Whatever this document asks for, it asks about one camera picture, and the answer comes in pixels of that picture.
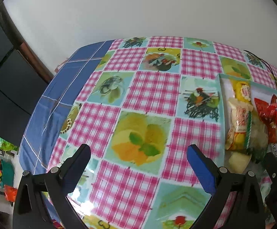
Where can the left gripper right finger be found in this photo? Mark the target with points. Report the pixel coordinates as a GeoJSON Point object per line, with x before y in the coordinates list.
{"type": "Point", "coordinates": [247, 210]}

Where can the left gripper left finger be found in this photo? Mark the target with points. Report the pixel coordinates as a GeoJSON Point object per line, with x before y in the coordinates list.
{"type": "Point", "coordinates": [30, 210]}

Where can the clear white bun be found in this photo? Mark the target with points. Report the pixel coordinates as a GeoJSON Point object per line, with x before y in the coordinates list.
{"type": "Point", "coordinates": [238, 162]}

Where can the green round cake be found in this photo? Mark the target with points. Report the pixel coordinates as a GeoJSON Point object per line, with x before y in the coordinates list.
{"type": "Point", "coordinates": [256, 139]}

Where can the red dotted snack bar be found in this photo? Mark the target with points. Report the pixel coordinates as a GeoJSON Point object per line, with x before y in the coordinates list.
{"type": "Point", "coordinates": [265, 116]}

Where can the brown milk biscuit packet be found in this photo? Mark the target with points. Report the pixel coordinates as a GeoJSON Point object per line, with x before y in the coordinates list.
{"type": "Point", "coordinates": [274, 99]}

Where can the yellow snack bag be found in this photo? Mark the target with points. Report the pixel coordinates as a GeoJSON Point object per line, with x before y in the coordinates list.
{"type": "Point", "coordinates": [242, 90]}

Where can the blue plaid bed sheet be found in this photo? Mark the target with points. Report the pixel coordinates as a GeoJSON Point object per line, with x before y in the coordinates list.
{"type": "Point", "coordinates": [51, 110]}

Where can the pink paper box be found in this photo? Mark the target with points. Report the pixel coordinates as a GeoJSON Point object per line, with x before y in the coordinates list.
{"type": "Point", "coordinates": [57, 69]}

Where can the colourful checked plastic tablecloth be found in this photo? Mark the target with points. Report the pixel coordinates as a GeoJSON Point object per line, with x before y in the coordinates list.
{"type": "Point", "coordinates": [148, 99]}

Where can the dark wooden door frame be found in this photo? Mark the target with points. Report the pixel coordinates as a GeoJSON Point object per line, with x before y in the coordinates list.
{"type": "Point", "coordinates": [22, 46]}

